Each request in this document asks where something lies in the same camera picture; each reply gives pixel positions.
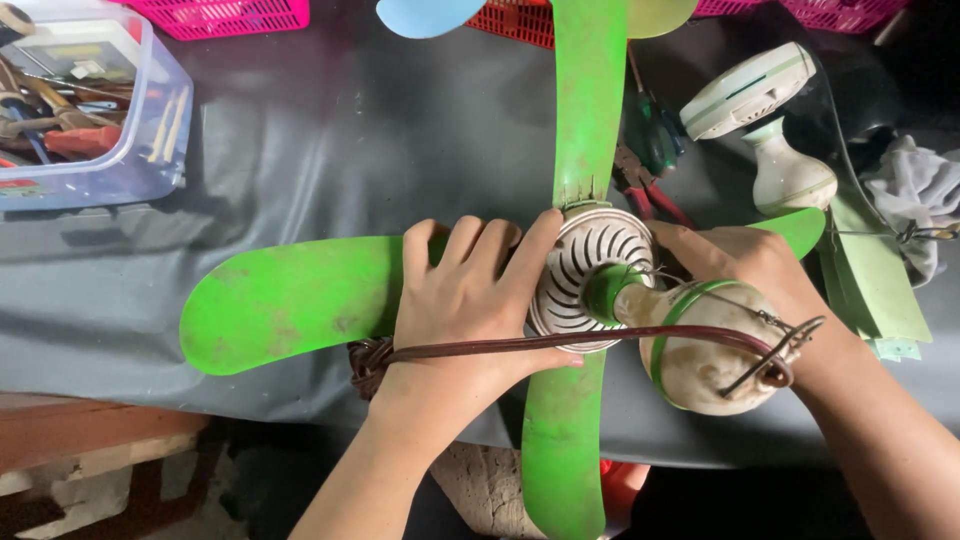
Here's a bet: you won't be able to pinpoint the green bladed ceiling fan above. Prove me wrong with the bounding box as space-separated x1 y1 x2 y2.
178 0 828 540

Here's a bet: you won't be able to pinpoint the person's right hand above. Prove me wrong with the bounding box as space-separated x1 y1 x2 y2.
645 219 826 322

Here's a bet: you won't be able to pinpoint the yellow green fan blade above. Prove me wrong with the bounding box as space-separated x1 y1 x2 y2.
626 0 700 40

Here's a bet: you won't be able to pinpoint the red plastic object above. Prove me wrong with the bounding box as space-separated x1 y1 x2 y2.
599 459 651 528

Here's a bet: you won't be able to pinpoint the white fan motor housing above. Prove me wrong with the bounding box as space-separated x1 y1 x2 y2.
679 41 839 219

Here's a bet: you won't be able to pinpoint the grey cloth rag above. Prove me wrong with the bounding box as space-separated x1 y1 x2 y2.
861 135 960 288

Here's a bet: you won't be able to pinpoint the red handled pliers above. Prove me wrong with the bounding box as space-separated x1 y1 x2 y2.
612 142 696 231

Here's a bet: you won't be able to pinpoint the stack of pale green blades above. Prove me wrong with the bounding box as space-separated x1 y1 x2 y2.
816 187 934 363

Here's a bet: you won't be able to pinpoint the thin black cable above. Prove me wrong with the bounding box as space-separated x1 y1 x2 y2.
812 63 960 243

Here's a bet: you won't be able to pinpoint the light blue fan blade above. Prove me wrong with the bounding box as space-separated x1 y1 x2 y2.
375 0 489 40

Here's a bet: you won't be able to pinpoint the person's left hand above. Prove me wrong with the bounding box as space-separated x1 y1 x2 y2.
367 208 585 453

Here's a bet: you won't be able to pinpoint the beige stone block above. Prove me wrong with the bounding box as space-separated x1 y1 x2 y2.
429 441 550 540

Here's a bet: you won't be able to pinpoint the dark grey table cover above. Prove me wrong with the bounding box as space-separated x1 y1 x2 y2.
0 0 960 471

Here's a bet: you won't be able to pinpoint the green handled screwdriver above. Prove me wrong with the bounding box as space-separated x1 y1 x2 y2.
626 46 687 178

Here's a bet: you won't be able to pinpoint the clear plastic tool box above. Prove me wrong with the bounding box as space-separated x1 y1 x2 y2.
0 0 195 213

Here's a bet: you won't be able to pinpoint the pink plastic basket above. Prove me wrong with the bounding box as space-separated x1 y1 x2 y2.
111 0 311 42
693 0 912 35

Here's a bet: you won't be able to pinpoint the brown fan power cable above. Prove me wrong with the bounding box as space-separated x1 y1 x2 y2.
347 324 796 402

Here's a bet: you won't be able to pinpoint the wooden bench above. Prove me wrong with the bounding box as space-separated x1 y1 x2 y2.
0 394 213 540

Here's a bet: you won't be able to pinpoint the red plastic basket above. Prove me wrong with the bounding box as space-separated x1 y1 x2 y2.
465 0 557 51

